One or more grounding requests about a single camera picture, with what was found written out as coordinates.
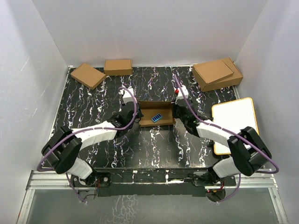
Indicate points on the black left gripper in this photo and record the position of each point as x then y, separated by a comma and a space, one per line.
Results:
139, 115

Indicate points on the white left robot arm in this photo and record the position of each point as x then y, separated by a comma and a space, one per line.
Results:
62, 150

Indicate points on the white board with yellow rim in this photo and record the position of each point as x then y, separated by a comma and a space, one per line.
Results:
235, 115

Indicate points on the small cardboard box top right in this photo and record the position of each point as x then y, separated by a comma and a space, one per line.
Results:
211, 72

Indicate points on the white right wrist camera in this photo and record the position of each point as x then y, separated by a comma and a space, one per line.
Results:
181, 93

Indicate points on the blue slotted plastic block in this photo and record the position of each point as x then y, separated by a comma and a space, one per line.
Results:
156, 118

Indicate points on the large cardboard box bottom right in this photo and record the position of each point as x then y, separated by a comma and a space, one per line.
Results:
235, 79

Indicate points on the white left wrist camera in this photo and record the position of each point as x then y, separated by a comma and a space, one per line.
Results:
127, 95

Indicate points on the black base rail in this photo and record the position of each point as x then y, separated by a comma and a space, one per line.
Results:
198, 182

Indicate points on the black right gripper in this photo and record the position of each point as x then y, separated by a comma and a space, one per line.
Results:
174, 107

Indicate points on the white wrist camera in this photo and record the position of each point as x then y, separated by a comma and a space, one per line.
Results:
127, 95
181, 93

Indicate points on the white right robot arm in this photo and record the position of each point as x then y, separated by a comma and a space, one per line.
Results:
248, 153

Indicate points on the aluminium frame rail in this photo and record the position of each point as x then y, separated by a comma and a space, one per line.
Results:
258, 180

